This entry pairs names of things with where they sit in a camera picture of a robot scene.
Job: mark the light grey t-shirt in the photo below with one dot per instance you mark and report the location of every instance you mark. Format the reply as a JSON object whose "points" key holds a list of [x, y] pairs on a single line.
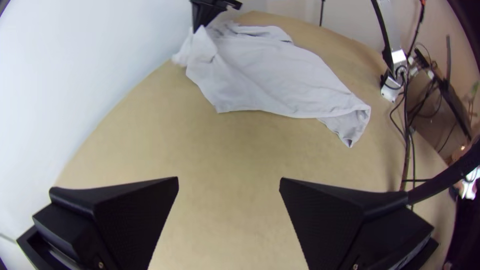
{"points": [[262, 75]]}

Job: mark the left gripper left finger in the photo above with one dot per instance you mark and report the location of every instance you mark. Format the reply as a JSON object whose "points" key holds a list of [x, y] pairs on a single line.
{"points": [[112, 217]]}

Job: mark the black stand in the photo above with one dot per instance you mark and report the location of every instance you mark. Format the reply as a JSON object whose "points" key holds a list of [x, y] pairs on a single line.
{"points": [[321, 11]]}

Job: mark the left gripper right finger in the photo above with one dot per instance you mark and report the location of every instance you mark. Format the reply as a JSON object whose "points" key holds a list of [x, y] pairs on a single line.
{"points": [[337, 225]]}

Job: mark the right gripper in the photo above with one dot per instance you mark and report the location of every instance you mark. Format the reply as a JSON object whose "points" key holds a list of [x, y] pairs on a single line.
{"points": [[221, 3]]}

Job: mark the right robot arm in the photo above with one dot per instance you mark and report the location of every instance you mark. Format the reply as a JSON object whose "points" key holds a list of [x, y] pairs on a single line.
{"points": [[386, 48]]}

